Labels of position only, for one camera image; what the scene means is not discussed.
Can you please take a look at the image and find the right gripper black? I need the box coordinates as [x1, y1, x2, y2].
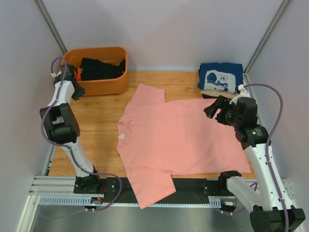
[203, 95, 240, 128]

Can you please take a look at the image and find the orange plastic basket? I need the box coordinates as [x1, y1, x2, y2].
[64, 46, 128, 96]

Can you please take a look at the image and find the pink t shirt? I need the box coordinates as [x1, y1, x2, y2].
[116, 84, 251, 209]

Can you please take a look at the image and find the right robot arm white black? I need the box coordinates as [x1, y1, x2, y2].
[204, 96, 306, 232]

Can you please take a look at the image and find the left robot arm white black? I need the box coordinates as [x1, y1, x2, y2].
[40, 64, 102, 194]

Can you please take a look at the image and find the orange garment in basket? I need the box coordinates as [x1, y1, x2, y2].
[74, 69, 83, 82]

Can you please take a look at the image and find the folded black t shirt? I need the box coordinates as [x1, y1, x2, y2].
[198, 69, 249, 99]

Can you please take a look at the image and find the folded beige t shirt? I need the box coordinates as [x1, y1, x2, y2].
[200, 90, 236, 99]

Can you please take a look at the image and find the black garment in basket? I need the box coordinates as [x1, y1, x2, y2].
[80, 58, 126, 81]

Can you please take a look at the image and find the folded navy printed t shirt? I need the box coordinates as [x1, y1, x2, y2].
[197, 62, 243, 94]

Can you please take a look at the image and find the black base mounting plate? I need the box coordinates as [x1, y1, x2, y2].
[73, 177, 234, 204]

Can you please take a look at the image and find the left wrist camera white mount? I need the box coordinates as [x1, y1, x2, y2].
[51, 71, 61, 78]

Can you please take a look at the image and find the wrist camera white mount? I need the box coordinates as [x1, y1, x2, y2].
[229, 85, 251, 105]
[51, 71, 61, 78]

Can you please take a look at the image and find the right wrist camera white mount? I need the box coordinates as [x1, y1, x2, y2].
[229, 85, 251, 105]

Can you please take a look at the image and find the aluminium frame rail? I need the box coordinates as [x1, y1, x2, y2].
[29, 176, 294, 199]

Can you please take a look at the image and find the white slotted cable duct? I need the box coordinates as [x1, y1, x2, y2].
[39, 196, 221, 209]

